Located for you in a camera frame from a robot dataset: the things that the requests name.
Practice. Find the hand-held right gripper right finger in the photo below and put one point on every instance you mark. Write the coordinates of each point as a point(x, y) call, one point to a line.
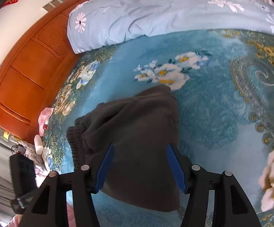
point(176, 167)

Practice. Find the dark grey pants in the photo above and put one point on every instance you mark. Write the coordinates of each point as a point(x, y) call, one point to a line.
point(139, 127)

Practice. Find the pink cloth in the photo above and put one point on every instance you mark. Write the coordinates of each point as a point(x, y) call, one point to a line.
point(44, 118)

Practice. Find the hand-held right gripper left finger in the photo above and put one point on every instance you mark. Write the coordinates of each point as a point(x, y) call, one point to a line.
point(106, 167)

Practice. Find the yellow tag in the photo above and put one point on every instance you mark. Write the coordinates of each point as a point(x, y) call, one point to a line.
point(6, 135)

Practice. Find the light blue floral duvet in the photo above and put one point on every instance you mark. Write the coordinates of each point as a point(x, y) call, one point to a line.
point(151, 14)

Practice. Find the white bottle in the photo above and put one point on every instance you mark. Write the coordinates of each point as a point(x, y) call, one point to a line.
point(38, 145)

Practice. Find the grey wall strips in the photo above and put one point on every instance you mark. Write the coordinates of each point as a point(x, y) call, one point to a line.
point(56, 2)

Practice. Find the orange wooden headboard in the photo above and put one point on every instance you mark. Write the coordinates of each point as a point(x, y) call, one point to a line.
point(32, 63)

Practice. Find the blue floral blanket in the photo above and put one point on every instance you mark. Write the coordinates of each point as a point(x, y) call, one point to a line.
point(210, 123)

